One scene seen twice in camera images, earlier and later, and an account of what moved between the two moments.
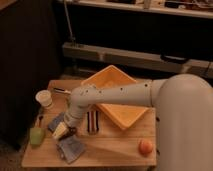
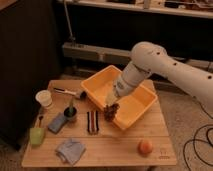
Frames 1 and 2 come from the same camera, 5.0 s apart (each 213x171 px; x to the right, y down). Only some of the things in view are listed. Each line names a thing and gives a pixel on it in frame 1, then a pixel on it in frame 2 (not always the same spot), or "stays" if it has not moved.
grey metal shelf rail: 139,58 stays
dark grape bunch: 72,130 -> 110,110
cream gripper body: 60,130 -> 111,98
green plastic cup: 37,135 stays
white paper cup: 44,98 stays
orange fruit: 145,147 stays
